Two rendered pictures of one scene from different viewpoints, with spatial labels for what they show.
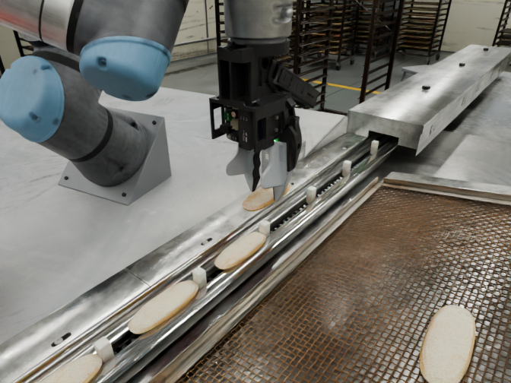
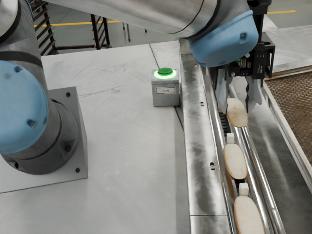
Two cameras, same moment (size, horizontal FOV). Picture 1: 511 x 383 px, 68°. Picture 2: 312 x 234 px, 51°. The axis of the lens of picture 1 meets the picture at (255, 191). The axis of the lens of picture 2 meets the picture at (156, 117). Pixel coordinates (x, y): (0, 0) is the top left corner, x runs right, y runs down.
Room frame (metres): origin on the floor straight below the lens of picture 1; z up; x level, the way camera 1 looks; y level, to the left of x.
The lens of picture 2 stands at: (0.13, 0.40, 1.25)
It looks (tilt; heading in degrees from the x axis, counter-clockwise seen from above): 32 degrees down; 326
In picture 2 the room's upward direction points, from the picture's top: 5 degrees counter-clockwise
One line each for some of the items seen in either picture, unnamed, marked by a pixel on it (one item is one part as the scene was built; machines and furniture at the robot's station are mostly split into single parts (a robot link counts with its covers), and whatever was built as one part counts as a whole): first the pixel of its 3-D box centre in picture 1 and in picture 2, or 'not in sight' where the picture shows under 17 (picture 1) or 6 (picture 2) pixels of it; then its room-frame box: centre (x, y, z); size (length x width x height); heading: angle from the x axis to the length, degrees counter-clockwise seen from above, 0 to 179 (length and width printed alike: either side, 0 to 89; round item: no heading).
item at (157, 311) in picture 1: (165, 303); (249, 219); (0.33, 0.11, 0.86); 0.10 x 0.04 x 0.01; 141
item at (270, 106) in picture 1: (255, 93); (244, 35); (0.45, 0.00, 1.08); 0.09 x 0.08 x 0.12; 142
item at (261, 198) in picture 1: (267, 192); (235, 110); (0.48, -0.02, 0.93); 0.10 x 0.04 x 0.01; 142
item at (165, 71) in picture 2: not in sight; (165, 73); (0.75, -0.06, 0.90); 0.04 x 0.04 x 0.02
